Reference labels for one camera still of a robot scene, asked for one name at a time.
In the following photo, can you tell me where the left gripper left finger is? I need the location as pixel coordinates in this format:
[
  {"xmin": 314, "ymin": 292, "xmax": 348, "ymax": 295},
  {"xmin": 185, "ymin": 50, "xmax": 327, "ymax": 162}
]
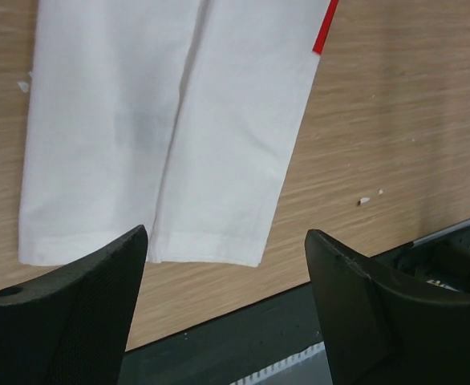
[{"xmin": 0, "ymin": 225, "xmax": 148, "ymax": 384}]

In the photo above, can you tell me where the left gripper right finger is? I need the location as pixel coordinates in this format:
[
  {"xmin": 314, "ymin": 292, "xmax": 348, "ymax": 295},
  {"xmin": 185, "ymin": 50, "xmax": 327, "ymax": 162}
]
[{"xmin": 305, "ymin": 229, "xmax": 470, "ymax": 384}]

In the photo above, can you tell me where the white t shirt red print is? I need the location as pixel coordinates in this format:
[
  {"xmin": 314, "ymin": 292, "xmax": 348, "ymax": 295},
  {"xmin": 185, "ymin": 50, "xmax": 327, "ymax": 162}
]
[{"xmin": 18, "ymin": 0, "xmax": 337, "ymax": 267}]

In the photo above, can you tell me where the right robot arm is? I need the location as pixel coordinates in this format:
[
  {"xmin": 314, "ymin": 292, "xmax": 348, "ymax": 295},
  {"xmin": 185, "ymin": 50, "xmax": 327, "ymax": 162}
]
[{"xmin": 372, "ymin": 225, "xmax": 470, "ymax": 294}]

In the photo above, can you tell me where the white slotted cable duct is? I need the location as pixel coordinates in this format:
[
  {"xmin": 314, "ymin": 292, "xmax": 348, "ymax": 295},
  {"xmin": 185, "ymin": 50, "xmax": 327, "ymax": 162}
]
[{"xmin": 230, "ymin": 342, "xmax": 325, "ymax": 385}]

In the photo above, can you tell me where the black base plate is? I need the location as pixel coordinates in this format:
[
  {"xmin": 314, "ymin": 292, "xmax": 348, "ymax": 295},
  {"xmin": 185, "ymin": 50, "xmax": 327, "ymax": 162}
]
[{"xmin": 119, "ymin": 283, "xmax": 322, "ymax": 384}]

